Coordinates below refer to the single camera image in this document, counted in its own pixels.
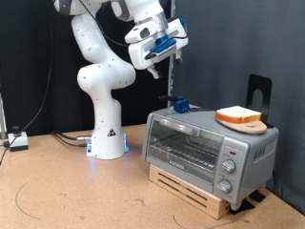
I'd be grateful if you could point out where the grey backdrop curtain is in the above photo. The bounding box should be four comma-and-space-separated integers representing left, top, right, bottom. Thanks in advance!
173, 0, 305, 215

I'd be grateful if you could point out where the white bread slice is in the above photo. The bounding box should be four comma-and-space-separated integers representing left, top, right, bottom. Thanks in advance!
214, 105, 262, 124

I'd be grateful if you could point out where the black cable with silver connector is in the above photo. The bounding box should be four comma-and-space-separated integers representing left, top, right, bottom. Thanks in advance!
51, 130, 93, 143

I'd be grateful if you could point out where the silver toaster oven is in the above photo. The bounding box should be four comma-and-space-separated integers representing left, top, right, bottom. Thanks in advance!
141, 106, 280, 212

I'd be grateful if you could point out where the slatted wooden block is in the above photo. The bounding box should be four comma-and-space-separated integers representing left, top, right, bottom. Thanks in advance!
148, 163, 232, 221

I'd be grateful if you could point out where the vertical metal pole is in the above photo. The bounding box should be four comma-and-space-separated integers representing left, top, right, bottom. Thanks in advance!
167, 0, 177, 108

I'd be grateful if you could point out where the black foam pad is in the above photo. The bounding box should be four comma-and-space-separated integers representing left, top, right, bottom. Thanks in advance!
228, 199, 255, 216
249, 189, 267, 203

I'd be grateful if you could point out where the metal oven rack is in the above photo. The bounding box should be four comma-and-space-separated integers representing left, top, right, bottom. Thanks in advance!
151, 135, 220, 170

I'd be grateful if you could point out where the small wooden cutting board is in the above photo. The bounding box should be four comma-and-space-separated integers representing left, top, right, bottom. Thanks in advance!
214, 116, 268, 135

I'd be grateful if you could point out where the black base cable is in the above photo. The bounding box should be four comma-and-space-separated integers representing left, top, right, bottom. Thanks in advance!
53, 135, 89, 148

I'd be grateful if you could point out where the metal frame post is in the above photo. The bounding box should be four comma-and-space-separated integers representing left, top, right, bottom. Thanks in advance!
0, 92, 8, 140

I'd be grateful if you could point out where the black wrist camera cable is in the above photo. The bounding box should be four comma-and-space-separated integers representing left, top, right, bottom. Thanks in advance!
77, 0, 189, 61

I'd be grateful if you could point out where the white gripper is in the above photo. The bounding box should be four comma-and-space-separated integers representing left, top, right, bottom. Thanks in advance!
128, 18, 190, 80

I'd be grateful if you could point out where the silver oven knob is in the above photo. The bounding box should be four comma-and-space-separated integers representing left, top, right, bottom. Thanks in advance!
221, 158, 237, 175
216, 179, 233, 195

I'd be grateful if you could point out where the long hanging black cable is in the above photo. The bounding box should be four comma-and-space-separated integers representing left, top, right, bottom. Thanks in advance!
0, 0, 55, 166

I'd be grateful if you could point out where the black metal bookend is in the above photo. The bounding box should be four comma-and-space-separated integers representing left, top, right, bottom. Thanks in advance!
245, 73, 275, 129

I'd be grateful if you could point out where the black backdrop curtain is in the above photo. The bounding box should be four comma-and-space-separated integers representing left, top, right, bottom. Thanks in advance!
0, 0, 174, 137

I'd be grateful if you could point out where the white box with black button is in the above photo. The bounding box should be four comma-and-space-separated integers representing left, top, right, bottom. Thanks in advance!
8, 125, 30, 152

